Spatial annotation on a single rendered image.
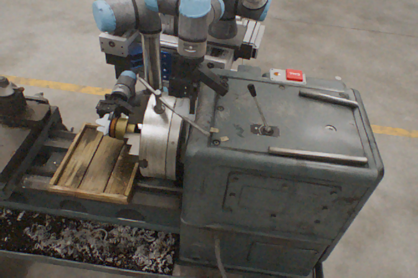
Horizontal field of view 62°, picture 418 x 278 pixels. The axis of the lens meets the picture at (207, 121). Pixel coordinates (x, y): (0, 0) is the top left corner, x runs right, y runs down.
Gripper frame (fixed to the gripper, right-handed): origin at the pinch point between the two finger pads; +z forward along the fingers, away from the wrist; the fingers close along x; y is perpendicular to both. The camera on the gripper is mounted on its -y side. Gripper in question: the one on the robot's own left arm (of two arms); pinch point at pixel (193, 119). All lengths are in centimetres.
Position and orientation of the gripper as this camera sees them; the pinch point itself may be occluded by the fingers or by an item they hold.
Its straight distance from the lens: 102.0
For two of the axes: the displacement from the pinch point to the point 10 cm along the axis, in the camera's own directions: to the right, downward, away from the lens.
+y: -9.9, -1.3, 0.3
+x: -1.0, 4.9, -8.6
